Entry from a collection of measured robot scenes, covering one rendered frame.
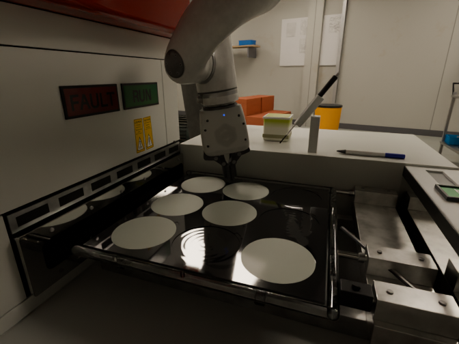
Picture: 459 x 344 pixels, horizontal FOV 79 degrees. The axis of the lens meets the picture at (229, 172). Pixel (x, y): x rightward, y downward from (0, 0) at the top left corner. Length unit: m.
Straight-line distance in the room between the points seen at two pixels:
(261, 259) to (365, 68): 6.42
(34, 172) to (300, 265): 0.38
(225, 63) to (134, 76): 0.18
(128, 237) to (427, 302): 0.40
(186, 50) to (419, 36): 6.35
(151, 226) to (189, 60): 0.28
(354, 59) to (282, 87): 1.64
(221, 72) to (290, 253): 0.35
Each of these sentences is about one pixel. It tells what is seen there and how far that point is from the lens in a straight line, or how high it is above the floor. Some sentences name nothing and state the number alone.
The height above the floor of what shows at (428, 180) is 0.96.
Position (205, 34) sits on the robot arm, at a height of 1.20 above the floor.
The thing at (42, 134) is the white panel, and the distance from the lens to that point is 0.47.
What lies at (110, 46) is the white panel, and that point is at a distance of 0.57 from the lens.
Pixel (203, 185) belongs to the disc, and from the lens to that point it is 0.64.
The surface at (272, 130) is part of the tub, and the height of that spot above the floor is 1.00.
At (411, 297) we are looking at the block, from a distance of 0.39.
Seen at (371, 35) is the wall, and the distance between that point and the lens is 6.76.
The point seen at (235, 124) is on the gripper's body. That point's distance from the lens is 0.60.
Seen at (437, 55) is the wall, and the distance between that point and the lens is 6.72.
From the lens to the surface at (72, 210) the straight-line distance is 0.50.
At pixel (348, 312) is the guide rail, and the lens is 0.43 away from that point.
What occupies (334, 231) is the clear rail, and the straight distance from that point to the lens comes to 0.49.
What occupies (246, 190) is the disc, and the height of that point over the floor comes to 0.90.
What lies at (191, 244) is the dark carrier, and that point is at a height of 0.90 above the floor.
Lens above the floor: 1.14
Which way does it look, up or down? 19 degrees down
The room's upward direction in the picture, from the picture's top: straight up
